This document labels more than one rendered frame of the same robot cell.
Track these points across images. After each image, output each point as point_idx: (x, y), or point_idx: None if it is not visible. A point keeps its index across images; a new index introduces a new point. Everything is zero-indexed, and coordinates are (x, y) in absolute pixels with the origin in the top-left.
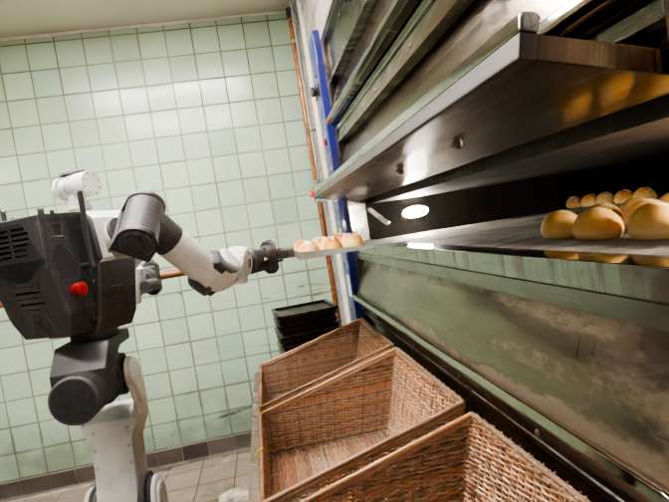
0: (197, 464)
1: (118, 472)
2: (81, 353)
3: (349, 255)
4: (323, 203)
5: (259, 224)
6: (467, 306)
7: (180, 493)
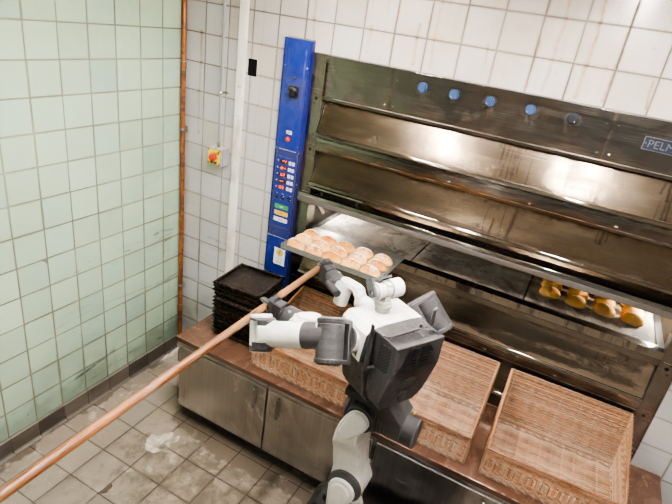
0: (63, 431)
1: (364, 461)
2: (400, 404)
3: (292, 236)
4: (188, 152)
5: (129, 174)
6: (510, 323)
7: (96, 463)
